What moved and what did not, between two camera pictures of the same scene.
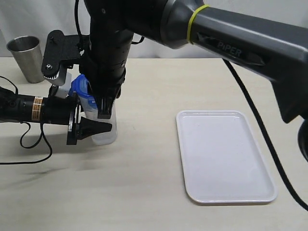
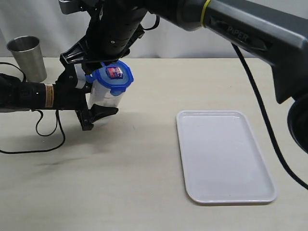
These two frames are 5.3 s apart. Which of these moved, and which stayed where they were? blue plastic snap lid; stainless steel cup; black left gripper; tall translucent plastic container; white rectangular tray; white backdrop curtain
Moved: black left gripper; blue plastic snap lid; tall translucent plastic container
Stayed: white backdrop curtain; stainless steel cup; white rectangular tray
